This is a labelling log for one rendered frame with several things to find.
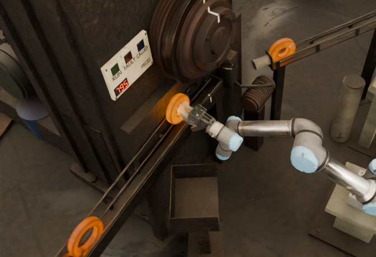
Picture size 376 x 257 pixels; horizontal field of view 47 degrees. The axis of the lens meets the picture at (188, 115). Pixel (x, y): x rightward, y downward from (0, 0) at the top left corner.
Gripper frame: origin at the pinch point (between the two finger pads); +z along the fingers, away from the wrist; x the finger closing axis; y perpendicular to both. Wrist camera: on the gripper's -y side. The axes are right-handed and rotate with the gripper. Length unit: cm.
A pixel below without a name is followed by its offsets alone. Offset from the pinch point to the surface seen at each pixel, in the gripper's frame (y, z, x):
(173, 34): 44.5, 7.7, -2.0
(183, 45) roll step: 39.3, 3.7, -4.2
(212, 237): -70, -47, 21
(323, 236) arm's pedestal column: -56, -97, -13
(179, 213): -13, -30, 38
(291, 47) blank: -3, -26, -71
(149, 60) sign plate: 25.9, 15.7, 2.6
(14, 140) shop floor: -111, 107, 38
